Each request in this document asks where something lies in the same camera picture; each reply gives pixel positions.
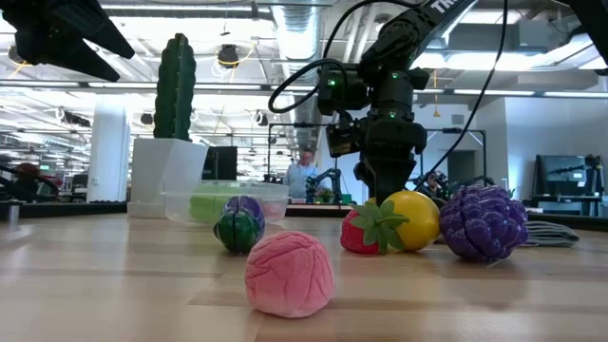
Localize folded grey cloth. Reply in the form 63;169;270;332
520;219;581;249

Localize grey door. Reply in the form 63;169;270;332
446;150;477;185

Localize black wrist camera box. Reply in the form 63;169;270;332
325;117;368;159

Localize green background robot rig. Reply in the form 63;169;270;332
313;187;355;206

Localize long black arm cable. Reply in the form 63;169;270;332
413;0;509;191

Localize black table border rail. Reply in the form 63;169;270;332
0;200;608;234

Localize white building column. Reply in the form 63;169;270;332
85;92;134;203

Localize black computer monitor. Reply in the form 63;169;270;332
202;145;238;181

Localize pink fuzzy toy ball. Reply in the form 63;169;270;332
243;230;336;320

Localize black monitor on desk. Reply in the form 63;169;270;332
533;154;588;198

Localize black metal frame rig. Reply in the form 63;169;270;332
266;122;340;200
419;126;488;191

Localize purple toy grape bunch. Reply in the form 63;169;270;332
438;184;530;264

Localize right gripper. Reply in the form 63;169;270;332
354;118;428;207

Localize clear plastic tupperware container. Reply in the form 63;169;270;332
162;179;291;225

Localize red toy strawberry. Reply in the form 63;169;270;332
339;199;410;257

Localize person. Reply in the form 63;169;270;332
283;147;320;200

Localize purple toy eggplant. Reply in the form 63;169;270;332
213;194;267;255

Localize silver ventilation duct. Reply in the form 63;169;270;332
271;4;325;148

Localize green artificial cactus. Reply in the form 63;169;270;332
152;32;198;142

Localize black ceiling-mounted device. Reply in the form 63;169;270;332
217;43;241;69

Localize green toy lime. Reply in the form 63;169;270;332
188;183;238;225

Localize small metal post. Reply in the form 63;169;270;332
5;199;22;230

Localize white angular planter pot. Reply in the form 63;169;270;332
126;137;211;220

